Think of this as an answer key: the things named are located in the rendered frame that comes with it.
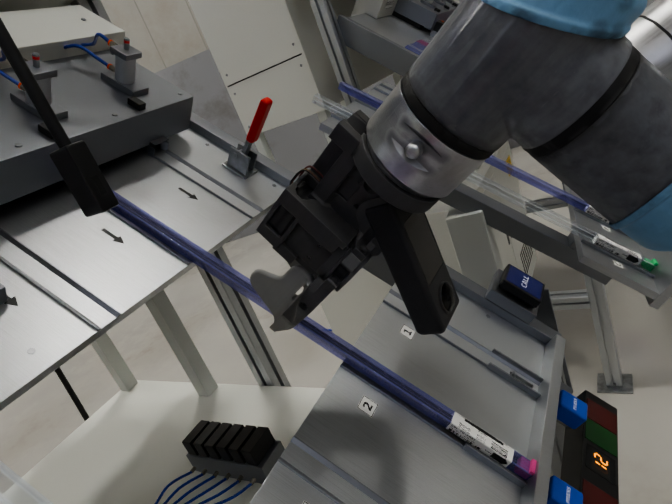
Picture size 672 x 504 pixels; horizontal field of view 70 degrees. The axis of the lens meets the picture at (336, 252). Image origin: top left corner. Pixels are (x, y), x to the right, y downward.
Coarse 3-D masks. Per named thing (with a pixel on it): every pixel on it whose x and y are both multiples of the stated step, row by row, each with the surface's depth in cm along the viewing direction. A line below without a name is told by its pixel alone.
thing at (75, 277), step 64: (64, 192) 49; (128, 192) 52; (192, 192) 56; (256, 192) 60; (0, 256) 41; (64, 256) 43; (128, 256) 46; (0, 320) 37; (64, 320) 39; (0, 384) 34
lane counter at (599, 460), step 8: (592, 448) 49; (592, 456) 48; (600, 456) 49; (608, 456) 49; (592, 464) 47; (600, 464) 48; (608, 464) 48; (600, 472) 47; (608, 472) 47; (608, 480) 47
